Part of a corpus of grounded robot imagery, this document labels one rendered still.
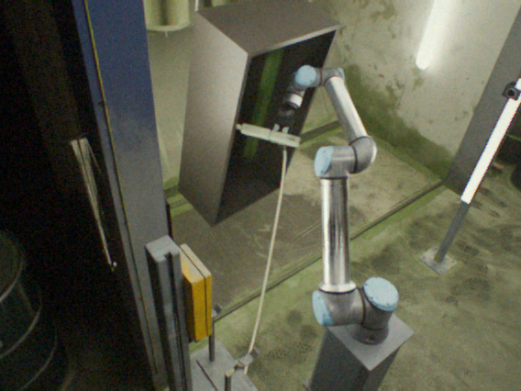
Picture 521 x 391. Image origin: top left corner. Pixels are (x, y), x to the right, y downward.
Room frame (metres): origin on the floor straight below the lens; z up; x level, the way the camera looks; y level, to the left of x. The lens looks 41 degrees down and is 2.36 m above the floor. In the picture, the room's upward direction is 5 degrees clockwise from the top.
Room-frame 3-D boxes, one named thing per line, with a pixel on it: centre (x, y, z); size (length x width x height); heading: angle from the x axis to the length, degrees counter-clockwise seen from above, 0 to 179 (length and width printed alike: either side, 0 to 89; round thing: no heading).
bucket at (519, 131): (3.55, -2.37, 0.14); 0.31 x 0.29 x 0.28; 131
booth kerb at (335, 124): (2.99, 0.14, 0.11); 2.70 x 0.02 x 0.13; 131
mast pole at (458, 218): (2.14, -1.33, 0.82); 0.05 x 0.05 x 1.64; 41
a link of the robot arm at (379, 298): (1.12, -0.53, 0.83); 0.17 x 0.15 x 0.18; 102
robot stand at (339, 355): (1.12, -0.54, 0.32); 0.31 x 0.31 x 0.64; 41
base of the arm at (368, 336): (1.12, -0.54, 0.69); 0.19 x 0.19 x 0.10
